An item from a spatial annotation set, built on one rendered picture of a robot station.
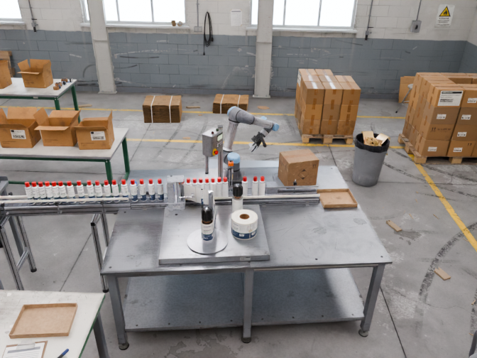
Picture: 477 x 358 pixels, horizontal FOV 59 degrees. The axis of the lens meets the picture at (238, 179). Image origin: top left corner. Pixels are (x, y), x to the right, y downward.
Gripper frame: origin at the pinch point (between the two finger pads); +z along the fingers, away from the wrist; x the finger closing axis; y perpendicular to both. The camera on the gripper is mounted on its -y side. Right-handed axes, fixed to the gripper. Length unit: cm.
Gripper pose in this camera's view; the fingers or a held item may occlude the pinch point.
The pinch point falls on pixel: (251, 150)
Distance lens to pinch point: 428.9
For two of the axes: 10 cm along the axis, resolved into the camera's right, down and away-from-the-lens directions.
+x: -3.5, -3.0, -8.9
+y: -6.7, -5.8, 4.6
